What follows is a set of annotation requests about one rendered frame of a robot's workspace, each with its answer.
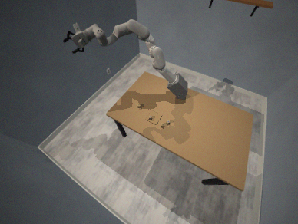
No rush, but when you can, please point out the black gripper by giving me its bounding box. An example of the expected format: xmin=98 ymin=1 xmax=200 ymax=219
xmin=63 ymin=31 xmax=89 ymax=54

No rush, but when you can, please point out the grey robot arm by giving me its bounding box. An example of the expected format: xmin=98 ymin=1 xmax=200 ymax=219
xmin=83 ymin=19 xmax=177 ymax=84

